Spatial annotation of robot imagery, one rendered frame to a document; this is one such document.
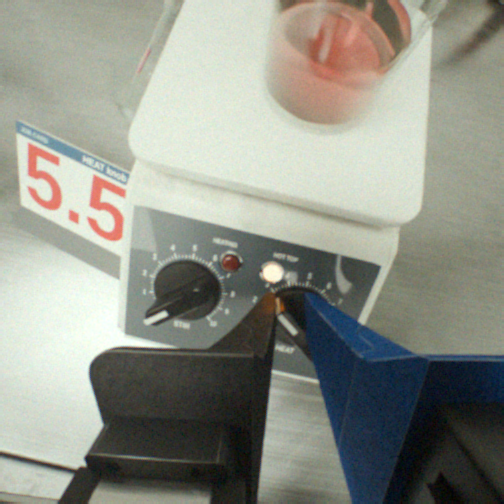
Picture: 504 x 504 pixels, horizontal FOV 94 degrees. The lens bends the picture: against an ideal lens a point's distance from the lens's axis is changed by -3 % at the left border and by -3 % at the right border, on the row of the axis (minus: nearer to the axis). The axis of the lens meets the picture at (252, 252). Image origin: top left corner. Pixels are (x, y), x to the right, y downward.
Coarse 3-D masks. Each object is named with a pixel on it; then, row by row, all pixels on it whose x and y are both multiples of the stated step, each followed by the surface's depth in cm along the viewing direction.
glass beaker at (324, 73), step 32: (288, 0) 6; (320, 0) 5; (352, 0) 5; (384, 0) 5; (416, 0) 5; (448, 0) 6; (288, 32) 7; (320, 32) 6; (352, 32) 6; (384, 32) 6; (416, 32) 6; (288, 64) 7; (320, 64) 7; (352, 64) 7; (384, 64) 7; (288, 96) 8; (320, 96) 8; (352, 96) 8; (320, 128) 9; (352, 128) 10
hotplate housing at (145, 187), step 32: (128, 192) 11; (160, 192) 11; (192, 192) 11; (224, 192) 11; (128, 224) 11; (224, 224) 11; (256, 224) 11; (288, 224) 11; (320, 224) 11; (352, 224) 11; (128, 256) 12; (352, 256) 11; (384, 256) 11
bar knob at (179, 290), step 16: (160, 272) 12; (176, 272) 11; (192, 272) 11; (208, 272) 12; (160, 288) 12; (176, 288) 12; (192, 288) 10; (208, 288) 11; (160, 304) 11; (176, 304) 10; (192, 304) 10; (208, 304) 12; (144, 320) 11; (160, 320) 11; (192, 320) 12
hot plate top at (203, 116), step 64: (192, 0) 11; (256, 0) 11; (192, 64) 10; (256, 64) 10; (192, 128) 9; (256, 128) 10; (384, 128) 10; (256, 192) 10; (320, 192) 9; (384, 192) 9
